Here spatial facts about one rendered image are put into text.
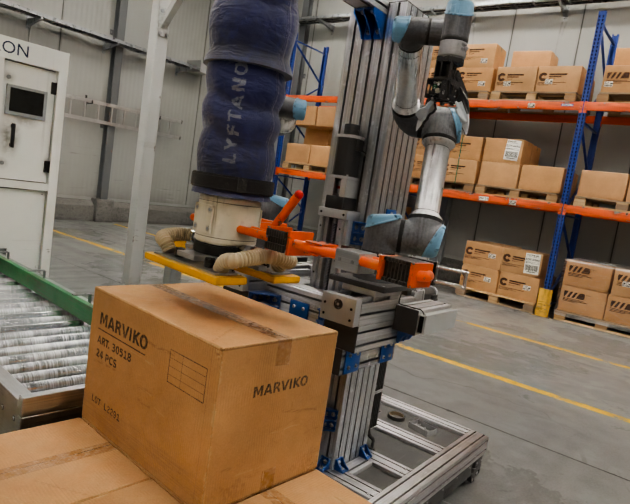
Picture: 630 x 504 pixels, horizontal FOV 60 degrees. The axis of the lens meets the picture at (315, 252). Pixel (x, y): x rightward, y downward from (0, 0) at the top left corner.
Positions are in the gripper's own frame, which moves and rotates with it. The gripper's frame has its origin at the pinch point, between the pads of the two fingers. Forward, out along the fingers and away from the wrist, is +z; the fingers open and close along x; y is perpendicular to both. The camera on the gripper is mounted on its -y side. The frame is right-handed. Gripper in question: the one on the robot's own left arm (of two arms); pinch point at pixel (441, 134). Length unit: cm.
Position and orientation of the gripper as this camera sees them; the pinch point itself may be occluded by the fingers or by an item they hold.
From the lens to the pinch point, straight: 162.2
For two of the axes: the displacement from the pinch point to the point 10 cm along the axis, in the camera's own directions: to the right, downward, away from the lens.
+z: -1.5, 9.8, 1.2
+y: -6.1, 0.0, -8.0
